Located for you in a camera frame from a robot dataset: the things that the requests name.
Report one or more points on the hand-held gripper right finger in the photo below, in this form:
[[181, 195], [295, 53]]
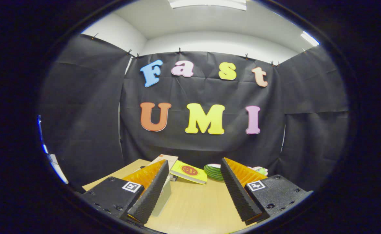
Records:
[[237, 195]]

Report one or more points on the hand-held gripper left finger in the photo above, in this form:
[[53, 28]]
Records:
[[151, 195]]

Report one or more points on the watermelon slice plush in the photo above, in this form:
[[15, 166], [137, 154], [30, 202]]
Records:
[[213, 172]]

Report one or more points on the pink and green plush toy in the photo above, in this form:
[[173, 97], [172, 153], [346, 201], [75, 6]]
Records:
[[260, 170]]

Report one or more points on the beige book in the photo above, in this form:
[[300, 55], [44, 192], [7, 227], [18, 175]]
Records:
[[169, 159]]

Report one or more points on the yellow book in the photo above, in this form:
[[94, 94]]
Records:
[[188, 172]]

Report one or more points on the small ceiling light panel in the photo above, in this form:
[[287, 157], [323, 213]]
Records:
[[310, 39]]

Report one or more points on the large ceiling light panel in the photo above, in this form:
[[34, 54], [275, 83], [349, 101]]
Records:
[[209, 3]]

